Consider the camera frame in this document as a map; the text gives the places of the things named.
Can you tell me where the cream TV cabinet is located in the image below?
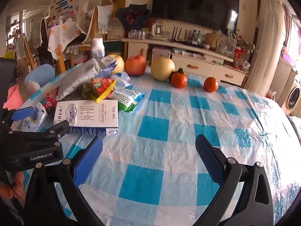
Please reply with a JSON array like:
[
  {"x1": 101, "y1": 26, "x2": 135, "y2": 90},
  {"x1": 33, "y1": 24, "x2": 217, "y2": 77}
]
[{"x1": 121, "y1": 38, "x2": 249, "y2": 88}]

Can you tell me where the white yogurt bottle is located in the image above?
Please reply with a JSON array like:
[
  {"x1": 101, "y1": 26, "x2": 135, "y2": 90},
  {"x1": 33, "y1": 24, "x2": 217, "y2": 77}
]
[{"x1": 91, "y1": 38, "x2": 105, "y2": 59}]

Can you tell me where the blue white checked tablecloth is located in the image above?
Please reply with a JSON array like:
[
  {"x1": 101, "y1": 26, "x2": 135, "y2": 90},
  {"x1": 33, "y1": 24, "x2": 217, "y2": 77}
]
[{"x1": 80, "y1": 71, "x2": 300, "y2": 225}]

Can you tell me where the white curtain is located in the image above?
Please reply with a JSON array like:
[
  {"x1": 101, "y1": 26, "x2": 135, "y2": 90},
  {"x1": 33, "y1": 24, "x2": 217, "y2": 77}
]
[{"x1": 244, "y1": 0, "x2": 285, "y2": 96}]

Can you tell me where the dark flower bouquet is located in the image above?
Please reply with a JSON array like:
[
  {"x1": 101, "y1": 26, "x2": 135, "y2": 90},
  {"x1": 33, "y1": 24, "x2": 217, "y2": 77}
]
[{"x1": 115, "y1": 4, "x2": 151, "y2": 31}]

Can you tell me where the pink storage box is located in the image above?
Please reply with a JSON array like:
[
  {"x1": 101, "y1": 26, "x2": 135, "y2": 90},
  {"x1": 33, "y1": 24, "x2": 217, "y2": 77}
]
[{"x1": 151, "y1": 47, "x2": 171, "y2": 63}]

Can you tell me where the white electric kettle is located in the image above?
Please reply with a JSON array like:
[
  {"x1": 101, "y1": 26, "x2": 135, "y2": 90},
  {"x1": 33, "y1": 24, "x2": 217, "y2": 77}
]
[{"x1": 148, "y1": 22, "x2": 168, "y2": 40}]

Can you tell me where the white milk carton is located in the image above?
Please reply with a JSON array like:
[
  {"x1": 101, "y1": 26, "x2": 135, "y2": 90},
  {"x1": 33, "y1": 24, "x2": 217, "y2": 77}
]
[{"x1": 54, "y1": 99, "x2": 118, "y2": 137}]

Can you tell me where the yellow apple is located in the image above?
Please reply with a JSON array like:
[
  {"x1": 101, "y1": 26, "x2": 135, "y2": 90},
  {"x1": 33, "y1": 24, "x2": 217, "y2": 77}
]
[{"x1": 108, "y1": 54, "x2": 125, "y2": 75}]

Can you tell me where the wooden dining chair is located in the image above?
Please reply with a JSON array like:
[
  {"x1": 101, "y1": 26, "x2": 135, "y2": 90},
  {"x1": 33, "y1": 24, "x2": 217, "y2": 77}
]
[{"x1": 56, "y1": 4, "x2": 113, "y2": 74}]

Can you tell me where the white printed bag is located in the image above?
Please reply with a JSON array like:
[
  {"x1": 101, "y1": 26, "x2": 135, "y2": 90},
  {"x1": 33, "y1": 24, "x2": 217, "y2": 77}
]
[{"x1": 11, "y1": 103, "x2": 47, "y2": 132}]

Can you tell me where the green white wet-wipes pack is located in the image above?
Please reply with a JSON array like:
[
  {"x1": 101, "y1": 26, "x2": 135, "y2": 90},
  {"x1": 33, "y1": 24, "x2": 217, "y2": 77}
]
[{"x1": 111, "y1": 87, "x2": 144, "y2": 113}]

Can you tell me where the red candy wrapper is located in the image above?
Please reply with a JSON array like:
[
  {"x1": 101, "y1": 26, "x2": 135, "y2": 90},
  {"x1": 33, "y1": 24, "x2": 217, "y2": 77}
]
[{"x1": 43, "y1": 88, "x2": 58, "y2": 115}]

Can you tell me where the blue round stool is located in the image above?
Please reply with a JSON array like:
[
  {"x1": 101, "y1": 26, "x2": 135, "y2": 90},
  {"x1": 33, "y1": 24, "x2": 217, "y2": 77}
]
[{"x1": 24, "y1": 64, "x2": 55, "y2": 87}]

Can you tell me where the pink trash bin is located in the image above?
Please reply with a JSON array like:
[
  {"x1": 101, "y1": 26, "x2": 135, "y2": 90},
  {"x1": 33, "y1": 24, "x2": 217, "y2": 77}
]
[{"x1": 3, "y1": 85, "x2": 24, "y2": 110}]

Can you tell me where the silver foil snack bag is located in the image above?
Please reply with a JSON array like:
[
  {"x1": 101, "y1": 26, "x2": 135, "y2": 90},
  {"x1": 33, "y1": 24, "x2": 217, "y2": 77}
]
[{"x1": 56, "y1": 58, "x2": 101, "y2": 101}]

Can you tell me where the blue white milk pouch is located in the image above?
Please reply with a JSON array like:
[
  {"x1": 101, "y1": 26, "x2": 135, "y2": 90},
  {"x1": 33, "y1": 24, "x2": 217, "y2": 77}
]
[{"x1": 95, "y1": 56, "x2": 117, "y2": 78}]

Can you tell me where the black flat television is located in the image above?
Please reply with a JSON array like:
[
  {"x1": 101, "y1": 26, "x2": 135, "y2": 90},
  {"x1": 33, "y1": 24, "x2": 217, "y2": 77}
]
[{"x1": 151, "y1": 0, "x2": 239, "y2": 33}]

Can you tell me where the orange-flower table cloth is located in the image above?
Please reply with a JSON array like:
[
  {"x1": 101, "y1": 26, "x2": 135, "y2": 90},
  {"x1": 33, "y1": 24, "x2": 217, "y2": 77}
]
[{"x1": 47, "y1": 18, "x2": 86, "y2": 60}]

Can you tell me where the tangerine with leaf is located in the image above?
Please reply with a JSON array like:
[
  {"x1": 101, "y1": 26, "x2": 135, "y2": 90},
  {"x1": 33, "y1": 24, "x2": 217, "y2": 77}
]
[{"x1": 169, "y1": 68, "x2": 188, "y2": 89}]

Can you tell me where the small tangerine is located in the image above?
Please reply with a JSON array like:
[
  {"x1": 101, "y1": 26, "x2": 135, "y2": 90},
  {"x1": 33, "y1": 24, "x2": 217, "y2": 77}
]
[{"x1": 204, "y1": 77, "x2": 219, "y2": 93}]

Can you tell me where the washing machine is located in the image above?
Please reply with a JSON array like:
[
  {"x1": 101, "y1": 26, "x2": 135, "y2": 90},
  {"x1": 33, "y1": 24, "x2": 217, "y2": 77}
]
[{"x1": 282, "y1": 75, "x2": 300, "y2": 117}]

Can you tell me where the person's left hand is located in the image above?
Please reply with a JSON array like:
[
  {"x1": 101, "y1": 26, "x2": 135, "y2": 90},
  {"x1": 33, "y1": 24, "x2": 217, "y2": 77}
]
[{"x1": 0, "y1": 172, "x2": 26, "y2": 202}]

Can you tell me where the orange yellow snack wrapper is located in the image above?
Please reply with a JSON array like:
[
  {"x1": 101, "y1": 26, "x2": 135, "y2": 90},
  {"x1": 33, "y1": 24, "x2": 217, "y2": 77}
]
[{"x1": 82, "y1": 78, "x2": 116, "y2": 104}]

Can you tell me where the yellow pear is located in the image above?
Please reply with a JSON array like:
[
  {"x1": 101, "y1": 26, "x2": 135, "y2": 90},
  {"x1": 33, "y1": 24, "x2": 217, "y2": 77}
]
[{"x1": 150, "y1": 57, "x2": 175, "y2": 82}]

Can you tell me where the red apple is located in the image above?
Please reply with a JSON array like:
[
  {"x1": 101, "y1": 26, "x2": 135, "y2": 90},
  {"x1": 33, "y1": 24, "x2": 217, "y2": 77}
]
[{"x1": 125, "y1": 55, "x2": 146, "y2": 76}]

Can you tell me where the crushed white plastic bottle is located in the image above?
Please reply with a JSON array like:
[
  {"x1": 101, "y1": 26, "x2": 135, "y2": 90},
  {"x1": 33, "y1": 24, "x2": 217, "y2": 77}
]
[{"x1": 111, "y1": 71, "x2": 131, "y2": 89}]

